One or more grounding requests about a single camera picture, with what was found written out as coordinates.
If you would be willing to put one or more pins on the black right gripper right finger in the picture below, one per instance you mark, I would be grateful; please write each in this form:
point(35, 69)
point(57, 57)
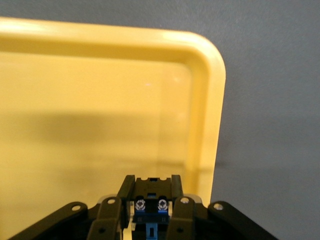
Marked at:
point(185, 217)

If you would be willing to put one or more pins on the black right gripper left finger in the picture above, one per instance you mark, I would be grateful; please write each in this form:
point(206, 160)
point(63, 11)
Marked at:
point(105, 217)

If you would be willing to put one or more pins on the yellow push button switch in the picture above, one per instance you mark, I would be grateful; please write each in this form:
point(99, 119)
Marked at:
point(150, 212)

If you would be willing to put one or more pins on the yellow plastic tray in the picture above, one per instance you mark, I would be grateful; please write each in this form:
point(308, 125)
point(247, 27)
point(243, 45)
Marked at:
point(100, 100)

